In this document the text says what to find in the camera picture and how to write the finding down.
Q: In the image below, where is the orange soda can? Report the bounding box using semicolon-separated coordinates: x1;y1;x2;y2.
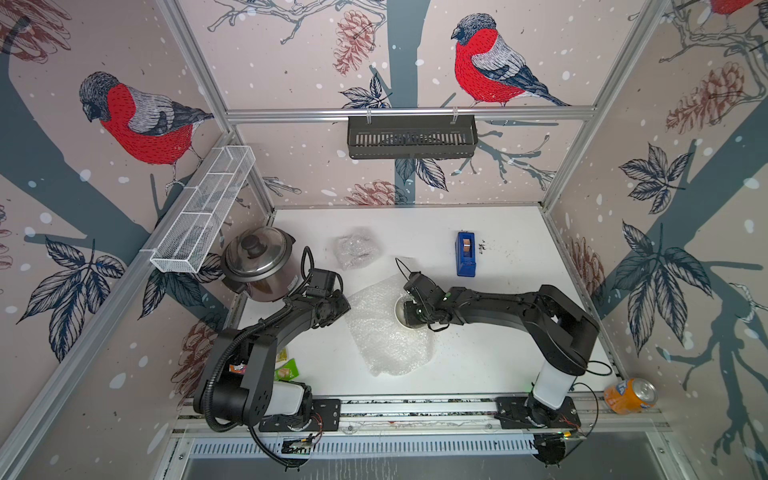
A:
603;378;658;415

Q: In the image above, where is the white mesh wall shelf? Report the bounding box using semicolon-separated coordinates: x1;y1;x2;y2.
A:
150;145;255;273

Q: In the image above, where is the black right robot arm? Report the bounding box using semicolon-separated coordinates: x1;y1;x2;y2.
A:
403;272;600;411

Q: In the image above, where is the steel rice cooker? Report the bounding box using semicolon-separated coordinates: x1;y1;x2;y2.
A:
221;226;300;302

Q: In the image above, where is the blue tape dispenser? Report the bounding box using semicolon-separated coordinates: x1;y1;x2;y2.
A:
455;231;476;278

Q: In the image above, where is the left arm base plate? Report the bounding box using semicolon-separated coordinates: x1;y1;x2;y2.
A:
258;398;341;433

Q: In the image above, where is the black corrugated cable conduit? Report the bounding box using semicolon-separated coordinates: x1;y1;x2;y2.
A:
202;317;283;433

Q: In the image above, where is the black hanging wire basket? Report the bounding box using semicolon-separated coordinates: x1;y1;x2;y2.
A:
347;115;478;160

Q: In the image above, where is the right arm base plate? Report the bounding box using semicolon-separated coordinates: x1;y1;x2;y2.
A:
494;394;581;430

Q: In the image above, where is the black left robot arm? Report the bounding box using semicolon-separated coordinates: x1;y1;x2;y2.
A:
193;268;350;432

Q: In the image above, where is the green snack packet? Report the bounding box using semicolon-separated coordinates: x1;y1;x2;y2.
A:
274;359;300;381

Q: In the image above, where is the aluminium mounting rail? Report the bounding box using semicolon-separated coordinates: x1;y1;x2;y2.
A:
173;392;670;436

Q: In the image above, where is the small circuit board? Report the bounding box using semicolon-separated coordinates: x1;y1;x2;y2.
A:
280;438;315;457

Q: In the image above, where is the cream ceramic bowl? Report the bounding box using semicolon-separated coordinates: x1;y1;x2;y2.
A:
394;295;426;330

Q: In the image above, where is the bubble wrap sheet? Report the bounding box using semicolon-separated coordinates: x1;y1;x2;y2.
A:
343;275;435;376
333;228;382;271

